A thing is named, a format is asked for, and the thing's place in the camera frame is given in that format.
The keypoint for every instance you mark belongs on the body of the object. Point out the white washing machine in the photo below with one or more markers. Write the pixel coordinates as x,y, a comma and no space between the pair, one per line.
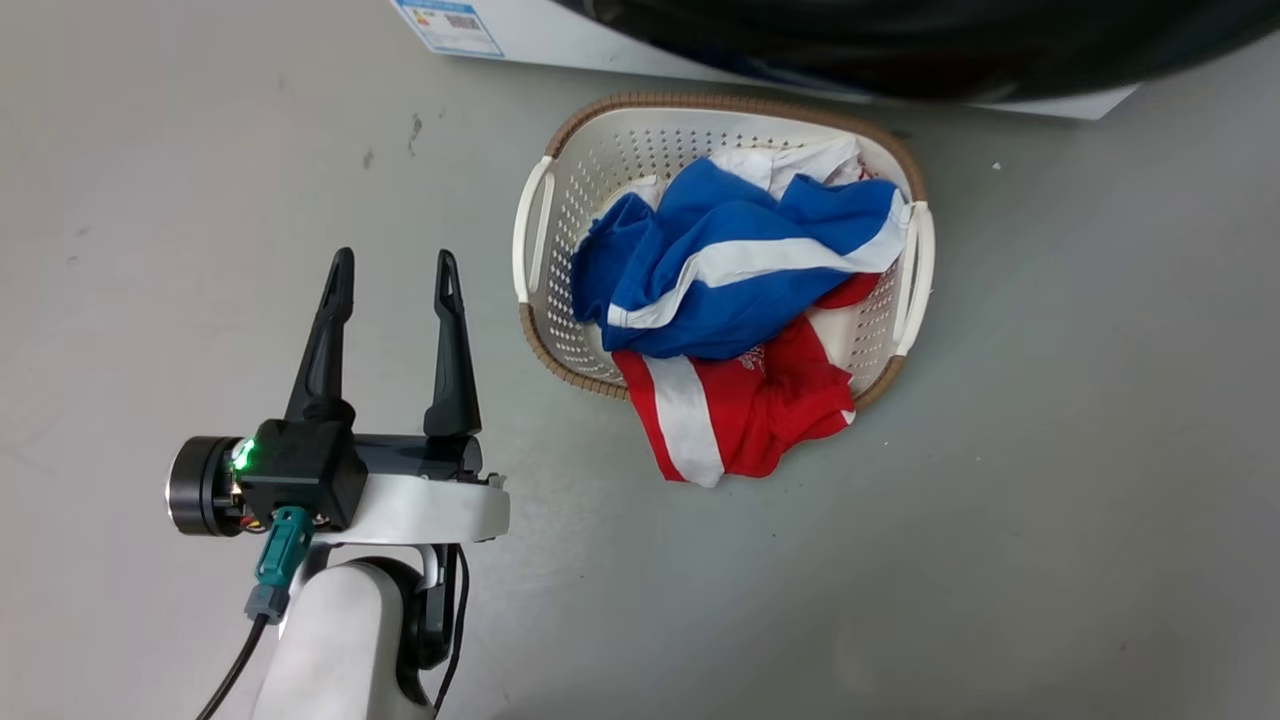
540,30

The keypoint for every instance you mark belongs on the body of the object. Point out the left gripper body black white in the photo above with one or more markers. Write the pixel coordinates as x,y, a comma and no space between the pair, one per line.
430,510

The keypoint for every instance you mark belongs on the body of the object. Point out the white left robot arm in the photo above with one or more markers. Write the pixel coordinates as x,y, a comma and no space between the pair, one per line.
345,640

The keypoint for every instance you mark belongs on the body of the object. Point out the white perforated laundry basket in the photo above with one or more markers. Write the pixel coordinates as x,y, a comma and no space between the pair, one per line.
600,170

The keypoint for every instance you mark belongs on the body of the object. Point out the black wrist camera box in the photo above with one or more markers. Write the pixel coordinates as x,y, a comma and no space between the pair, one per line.
300,470

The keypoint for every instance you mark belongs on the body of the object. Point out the black washing machine door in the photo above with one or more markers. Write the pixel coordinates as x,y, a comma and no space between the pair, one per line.
900,40

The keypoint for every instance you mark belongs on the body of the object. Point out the red garment with white stripe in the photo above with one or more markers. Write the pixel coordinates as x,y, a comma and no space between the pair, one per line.
770,410

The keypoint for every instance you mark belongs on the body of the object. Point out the blue garment with white stripe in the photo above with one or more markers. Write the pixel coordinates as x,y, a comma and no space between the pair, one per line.
740,300

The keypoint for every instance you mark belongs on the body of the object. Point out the blue white energy label sticker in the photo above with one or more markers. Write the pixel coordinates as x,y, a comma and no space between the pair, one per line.
450,22

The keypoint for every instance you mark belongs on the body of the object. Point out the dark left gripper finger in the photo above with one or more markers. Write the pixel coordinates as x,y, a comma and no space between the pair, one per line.
322,350
452,360

